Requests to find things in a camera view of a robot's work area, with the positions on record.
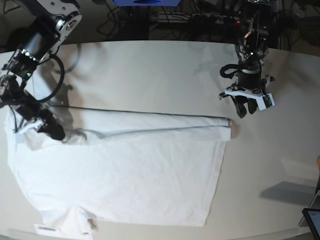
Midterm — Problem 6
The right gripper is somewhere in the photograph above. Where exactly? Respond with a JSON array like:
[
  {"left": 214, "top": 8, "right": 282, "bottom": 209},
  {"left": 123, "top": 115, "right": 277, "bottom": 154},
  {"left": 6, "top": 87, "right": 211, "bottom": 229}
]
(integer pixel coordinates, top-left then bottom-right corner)
[{"left": 17, "top": 103, "right": 66, "bottom": 141}]

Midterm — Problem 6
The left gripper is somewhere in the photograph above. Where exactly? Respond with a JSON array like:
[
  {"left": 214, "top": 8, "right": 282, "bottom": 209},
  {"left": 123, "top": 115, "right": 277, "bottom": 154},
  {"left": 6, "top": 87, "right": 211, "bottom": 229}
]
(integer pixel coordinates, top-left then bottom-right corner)
[{"left": 231, "top": 69, "right": 266, "bottom": 119}]

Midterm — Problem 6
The white T-shirt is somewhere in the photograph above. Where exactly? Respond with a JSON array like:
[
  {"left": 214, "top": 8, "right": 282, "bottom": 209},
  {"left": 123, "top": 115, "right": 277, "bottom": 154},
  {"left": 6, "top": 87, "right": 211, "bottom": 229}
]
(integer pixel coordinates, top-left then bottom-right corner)
[{"left": 4, "top": 109, "right": 231, "bottom": 239}]

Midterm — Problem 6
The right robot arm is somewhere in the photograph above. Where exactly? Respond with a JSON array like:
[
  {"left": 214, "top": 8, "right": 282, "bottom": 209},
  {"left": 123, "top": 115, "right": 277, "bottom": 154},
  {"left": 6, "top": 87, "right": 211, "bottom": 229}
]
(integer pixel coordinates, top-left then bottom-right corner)
[{"left": 0, "top": 0, "right": 82, "bottom": 141}]

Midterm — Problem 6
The power strip with red light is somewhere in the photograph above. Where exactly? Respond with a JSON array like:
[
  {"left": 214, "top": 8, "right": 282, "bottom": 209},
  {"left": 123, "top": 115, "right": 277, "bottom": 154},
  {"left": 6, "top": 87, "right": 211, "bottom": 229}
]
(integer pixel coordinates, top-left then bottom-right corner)
[{"left": 215, "top": 16, "right": 242, "bottom": 25}]

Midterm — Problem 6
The white paper label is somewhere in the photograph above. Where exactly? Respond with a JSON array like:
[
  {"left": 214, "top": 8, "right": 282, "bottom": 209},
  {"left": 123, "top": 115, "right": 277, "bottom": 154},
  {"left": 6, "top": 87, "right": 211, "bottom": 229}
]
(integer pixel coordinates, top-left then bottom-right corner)
[{"left": 34, "top": 224, "right": 61, "bottom": 238}]

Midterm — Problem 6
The blue box overhead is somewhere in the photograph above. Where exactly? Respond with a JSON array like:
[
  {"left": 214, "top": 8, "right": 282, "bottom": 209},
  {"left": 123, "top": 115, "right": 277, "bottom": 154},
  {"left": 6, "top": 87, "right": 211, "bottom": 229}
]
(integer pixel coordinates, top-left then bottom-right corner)
[{"left": 112, "top": 0, "right": 180, "bottom": 7}]

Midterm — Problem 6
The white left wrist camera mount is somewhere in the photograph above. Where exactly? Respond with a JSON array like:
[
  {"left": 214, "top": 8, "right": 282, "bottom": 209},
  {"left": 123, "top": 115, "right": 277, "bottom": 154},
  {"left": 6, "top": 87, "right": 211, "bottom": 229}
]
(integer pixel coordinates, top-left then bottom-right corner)
[{"left": 219, "top": 75, "right": 275, "bottom": 113}]

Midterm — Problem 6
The tablet with dark frame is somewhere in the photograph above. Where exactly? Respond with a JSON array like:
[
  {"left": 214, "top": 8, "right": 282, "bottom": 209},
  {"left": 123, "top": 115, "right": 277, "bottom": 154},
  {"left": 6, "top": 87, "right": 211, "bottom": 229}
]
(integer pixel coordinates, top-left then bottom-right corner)
[{"left": 302, "top": 208, "right": 320, "bottom": 240}]

